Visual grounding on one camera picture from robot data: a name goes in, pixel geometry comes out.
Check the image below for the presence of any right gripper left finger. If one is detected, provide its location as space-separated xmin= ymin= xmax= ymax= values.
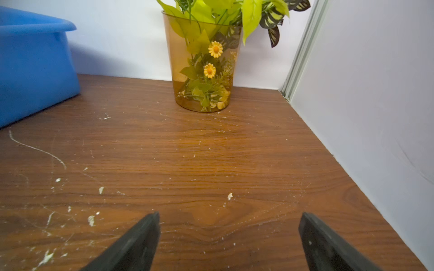
xmin=82 ymin=212 xmax=160 ymax=271

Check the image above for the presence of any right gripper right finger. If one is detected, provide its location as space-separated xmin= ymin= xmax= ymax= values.
xmin=298 ymin=212 xmax=380 ymax=271

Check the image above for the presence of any potted green plant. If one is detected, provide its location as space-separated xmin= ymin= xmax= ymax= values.
xmin=158 ymin=0 xmax=311 ymax=112

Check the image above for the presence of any blue plastic storage box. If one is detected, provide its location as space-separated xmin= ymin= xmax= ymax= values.
xmin=1 ymin=7 xmax=80 ymax=126

